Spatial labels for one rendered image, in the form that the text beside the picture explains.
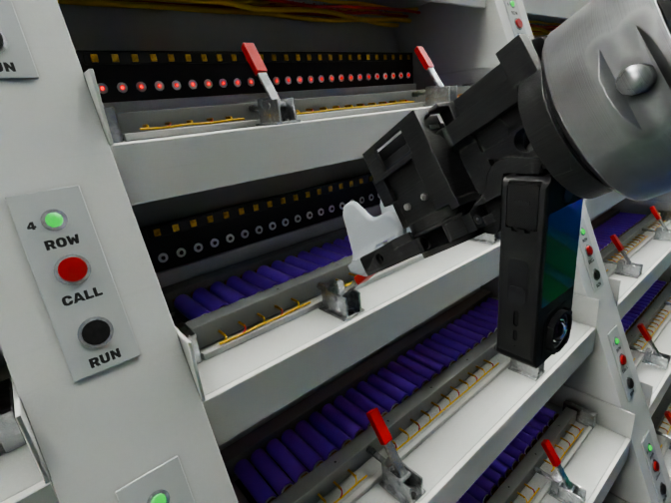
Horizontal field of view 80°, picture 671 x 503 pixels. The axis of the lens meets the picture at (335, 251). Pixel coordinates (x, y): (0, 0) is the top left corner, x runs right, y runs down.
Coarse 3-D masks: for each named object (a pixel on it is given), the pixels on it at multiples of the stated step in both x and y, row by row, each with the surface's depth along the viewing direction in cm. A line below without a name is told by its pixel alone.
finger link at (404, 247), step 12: (396, 240) 25; (408, 240) 25; (420, 240) 24; (432, 240) 25; (444, 240) 25; (372, 252) 29; (384, 252) 26; (396, 252) 26; (408, 252) 25; (420, 252) 24; (372, 264) 28; (384, 264) 27
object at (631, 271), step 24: (600, 216) 112; (624, 216) 112; (648, 216) 108; (600, 240) 96; (624, 240) 93; (648, 240) 97; (624, 264) 81; (648, 264) 85; (624, 288) 76; (648, 288) 84; (624, 312) 75
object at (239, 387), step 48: (288, 240) 55; (384, 288) 44; (432, 288) 45; (192, 336) 33; (288, 336) 37; (336, 336) 37; (384, 336) 42; (240, 384) 31; (288, 384) 34; (240, 432) 32
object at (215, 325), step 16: (320, 272) 44; (336, 272) 45; (352, 272) 47; (272, 288) 41; (288, 288) 41; (304, 288) 42; (240, 304) 39; (256, 304) 39; (272, 304) 40; (288, 304) 41; (304, 304) 41; (192, 320) 36; (208, 320) 36; (224, 320) 37; (240, 320) 38; (256, 320) 39; (272, 320) 38; (208, 336) 36; (224, 336) 37
